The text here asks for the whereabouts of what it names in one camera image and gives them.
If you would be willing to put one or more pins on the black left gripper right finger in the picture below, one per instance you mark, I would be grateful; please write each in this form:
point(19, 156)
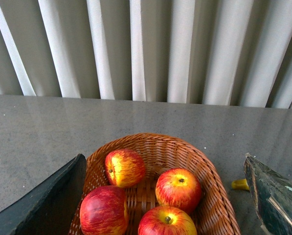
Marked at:
point(272, 196)

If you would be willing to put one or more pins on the white pleated curtain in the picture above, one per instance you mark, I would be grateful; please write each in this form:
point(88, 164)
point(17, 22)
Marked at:
point(216, 52)

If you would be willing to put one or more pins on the red apple in basket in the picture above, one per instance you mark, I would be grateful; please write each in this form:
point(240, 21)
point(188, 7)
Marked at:
point(104, 212)

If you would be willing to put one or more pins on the red striped apple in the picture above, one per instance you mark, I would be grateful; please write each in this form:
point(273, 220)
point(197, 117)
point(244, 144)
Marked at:
point(166, 220)

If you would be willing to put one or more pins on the yellow banana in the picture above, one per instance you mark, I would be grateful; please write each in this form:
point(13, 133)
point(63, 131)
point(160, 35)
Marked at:
point(240, 184)

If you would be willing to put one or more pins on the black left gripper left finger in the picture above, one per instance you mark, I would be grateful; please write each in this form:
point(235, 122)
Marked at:
point(48, 209)

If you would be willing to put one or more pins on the red yellow apple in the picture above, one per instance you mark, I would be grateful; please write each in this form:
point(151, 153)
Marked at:
point(179, 188)
point(124, 168)

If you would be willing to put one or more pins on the brown wicker basket left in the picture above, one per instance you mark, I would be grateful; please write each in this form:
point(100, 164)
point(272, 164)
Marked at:
point(214, 215)

